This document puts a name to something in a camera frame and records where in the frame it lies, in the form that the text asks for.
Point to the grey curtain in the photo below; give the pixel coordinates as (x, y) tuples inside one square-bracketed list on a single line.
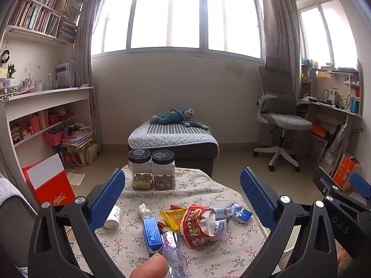
[(84, 63), (278, 20)]

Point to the blue bottle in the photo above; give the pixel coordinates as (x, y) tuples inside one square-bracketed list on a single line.
[(353, 105)]

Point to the red instant noodle bag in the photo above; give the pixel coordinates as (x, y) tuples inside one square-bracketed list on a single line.
[(194, 226)]

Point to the small doll figure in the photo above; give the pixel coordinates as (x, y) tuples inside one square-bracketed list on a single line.
[(4, 58)]

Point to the pink plastic basket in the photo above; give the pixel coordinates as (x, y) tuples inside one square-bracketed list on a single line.
[(53, 138)]

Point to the blue plush monkey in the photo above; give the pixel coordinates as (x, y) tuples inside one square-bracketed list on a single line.
[(174, 115)]

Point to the clear jar with cashews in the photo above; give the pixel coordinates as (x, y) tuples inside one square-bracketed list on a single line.
[(140, 169)]

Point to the yellow snack packet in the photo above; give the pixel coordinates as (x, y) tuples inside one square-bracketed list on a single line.
[(172, 218)]

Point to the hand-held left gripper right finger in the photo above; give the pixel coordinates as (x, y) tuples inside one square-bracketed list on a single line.
[(258, 197)]

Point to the cream bag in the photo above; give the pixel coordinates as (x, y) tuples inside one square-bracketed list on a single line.
[(92, 153)]

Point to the clear jar with brown nuts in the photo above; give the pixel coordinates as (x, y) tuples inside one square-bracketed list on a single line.
[(163, 170)]

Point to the stack of papers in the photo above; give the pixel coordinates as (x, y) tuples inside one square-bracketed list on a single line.
[(78, 140)]

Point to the clear plastic water bottle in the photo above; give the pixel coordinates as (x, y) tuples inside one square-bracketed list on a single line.
[(174, 256)]

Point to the wooden desk with shelves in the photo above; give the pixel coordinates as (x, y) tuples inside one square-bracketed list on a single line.
[(324, 113)]

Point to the red gift box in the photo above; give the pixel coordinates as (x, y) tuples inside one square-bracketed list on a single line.
[(49, 184)]

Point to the white paper cup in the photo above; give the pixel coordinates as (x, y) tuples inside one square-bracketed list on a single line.
[(112, 217)]

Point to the blue rectangular box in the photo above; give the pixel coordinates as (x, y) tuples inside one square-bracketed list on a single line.
[(152, 234)]

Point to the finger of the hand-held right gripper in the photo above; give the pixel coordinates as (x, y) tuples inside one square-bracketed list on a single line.
[(347, 220), (361, 186)]

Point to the blue and white carton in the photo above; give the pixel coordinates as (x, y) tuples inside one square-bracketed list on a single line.
[(63, 76)]

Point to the dark grey ottoman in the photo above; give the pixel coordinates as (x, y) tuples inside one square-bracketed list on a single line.
[(200, 156)]

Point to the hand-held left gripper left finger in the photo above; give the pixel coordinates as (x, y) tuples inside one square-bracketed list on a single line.
[(107, 197)]

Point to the floral tablecloth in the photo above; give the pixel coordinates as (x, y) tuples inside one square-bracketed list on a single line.
[(133, 205)]

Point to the orange cardboard box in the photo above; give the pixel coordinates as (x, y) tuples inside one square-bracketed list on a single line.
[(346, 169)]

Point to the grey sofa cover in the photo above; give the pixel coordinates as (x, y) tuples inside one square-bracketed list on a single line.
[(11, 208)]

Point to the row of books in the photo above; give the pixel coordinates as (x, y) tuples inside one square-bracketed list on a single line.
[(37, 14)]

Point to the orange snack wrapper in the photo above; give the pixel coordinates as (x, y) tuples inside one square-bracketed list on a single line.
[(176, 207)]

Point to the blue and white small box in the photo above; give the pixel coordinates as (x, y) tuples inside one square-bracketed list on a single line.
[(242, 213)]

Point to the paper sheet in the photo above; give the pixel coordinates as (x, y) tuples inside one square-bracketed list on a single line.
[(74, 178)]

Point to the small side window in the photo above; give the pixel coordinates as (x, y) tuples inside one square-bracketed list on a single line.
[(330, 34)]

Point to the clear plastic bag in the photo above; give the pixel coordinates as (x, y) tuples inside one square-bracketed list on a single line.
[(336, 144)]

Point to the white wall bookshelf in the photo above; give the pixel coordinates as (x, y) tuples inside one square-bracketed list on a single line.
[(29, 33)]

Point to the grey quilted cover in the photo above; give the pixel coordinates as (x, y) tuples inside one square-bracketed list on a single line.
[(174, 137)]

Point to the large window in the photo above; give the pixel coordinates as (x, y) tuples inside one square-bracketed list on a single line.
[(168, 14)]

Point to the white shelf unit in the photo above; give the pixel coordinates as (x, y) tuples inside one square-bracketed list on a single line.
[(43, 97)]

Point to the grey office chair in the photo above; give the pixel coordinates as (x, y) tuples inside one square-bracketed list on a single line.
[(282, 115)]

